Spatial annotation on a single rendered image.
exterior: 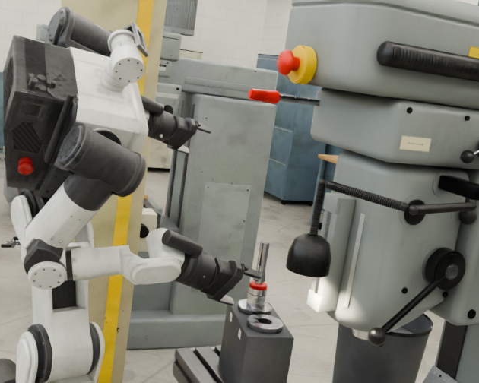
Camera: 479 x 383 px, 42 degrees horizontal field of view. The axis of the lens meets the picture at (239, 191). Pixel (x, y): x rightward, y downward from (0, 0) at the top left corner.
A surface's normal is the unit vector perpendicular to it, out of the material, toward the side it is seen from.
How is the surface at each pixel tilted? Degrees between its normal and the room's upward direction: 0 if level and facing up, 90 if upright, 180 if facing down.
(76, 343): 61
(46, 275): 115
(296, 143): 90
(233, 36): 90
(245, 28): 90
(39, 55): 33
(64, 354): 74
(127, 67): 122
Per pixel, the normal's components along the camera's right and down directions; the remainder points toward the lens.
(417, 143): 0.42, 0.23
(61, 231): 0.24, 0.62
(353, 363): -0.72, 0.10
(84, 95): 0.45, -0.68
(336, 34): -0.85, -0.02
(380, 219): -0.43, 0.11
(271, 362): 0.22, 0.22
